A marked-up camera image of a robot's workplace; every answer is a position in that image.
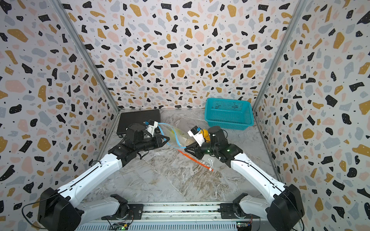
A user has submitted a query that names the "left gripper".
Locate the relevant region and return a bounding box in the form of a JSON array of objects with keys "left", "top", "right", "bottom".
[{"left": 135, "top": 134, "right": 171, "bottom": 154}]

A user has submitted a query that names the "clear blue zip-top bag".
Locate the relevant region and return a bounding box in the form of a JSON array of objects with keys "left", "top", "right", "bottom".
[{"left": 158, "top": 123, "right": 196, "bottom": 149}]

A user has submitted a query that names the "beige round fruit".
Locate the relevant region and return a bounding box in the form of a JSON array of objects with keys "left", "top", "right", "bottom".
[{"left": 186, "top": 138, "right": 195, "bottom": 146}]

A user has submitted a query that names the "green pear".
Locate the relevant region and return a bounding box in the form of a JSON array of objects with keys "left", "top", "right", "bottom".
[{"left": 173, "top": 131, "right": 182, "bottom": 142}]

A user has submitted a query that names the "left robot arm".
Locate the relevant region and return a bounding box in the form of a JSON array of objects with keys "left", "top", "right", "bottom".
[{"left": 37, "top": 124, "right": 170, "bottom": 231}]

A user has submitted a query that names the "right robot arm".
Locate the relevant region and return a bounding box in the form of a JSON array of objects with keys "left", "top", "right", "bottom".
[{"left": 185, "top": 126, "right": 304, "bottom": 231}]

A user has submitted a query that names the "clear red zip-top bag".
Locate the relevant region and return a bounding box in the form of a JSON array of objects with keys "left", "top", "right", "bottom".
[{"left": 178, "top": 150, "right": 214, "bottom": 171}]

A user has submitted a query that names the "orange fruit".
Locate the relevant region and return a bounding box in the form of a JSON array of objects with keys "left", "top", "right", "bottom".
[{"left": 202, "top": 130, "right": 211, "bottom": 142}]

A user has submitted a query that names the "black briefcase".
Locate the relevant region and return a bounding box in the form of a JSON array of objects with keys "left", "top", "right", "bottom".
[{"left": 116, "top": 109, "right": 161, "bottom": 138}]

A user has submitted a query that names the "teal plastic basket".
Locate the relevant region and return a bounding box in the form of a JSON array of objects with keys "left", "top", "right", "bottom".
[{"left": 204, "top": 98, "right": 254, "bottom": 131}]

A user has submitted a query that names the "green circuit board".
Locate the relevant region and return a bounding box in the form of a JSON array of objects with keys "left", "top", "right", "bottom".
[{"left": 109, "top": 222, "right": 129, "bottom": 231}]

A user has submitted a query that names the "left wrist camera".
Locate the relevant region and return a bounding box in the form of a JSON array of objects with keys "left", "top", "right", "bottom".
[{"left": 144, "top": 120, "right": 158, "bottom": 137}]

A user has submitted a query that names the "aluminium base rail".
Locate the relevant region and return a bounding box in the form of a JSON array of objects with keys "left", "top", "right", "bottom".
[{"left": 62, "top": 202, "right": 276, "bottom": 231}]

